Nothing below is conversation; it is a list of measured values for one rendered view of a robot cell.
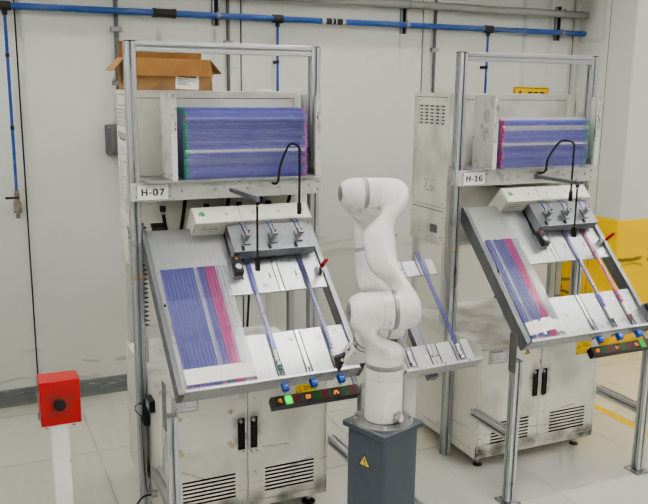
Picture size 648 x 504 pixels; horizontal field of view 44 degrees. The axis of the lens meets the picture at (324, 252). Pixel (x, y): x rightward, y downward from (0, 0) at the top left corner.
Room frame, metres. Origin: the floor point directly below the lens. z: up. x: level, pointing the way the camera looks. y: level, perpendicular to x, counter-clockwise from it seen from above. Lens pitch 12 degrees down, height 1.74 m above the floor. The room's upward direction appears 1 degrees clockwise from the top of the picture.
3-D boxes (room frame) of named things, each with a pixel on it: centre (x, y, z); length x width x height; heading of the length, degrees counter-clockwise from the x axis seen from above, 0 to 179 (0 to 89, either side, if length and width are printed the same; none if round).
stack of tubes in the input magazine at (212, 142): (3.16, 0.32, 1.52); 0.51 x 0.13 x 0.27; 114
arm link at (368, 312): (2.37, -0.16, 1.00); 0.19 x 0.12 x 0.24; 100
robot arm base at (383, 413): (2.38, -0.19, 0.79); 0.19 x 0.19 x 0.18
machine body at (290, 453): (3.25, 0.43, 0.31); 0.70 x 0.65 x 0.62; 114
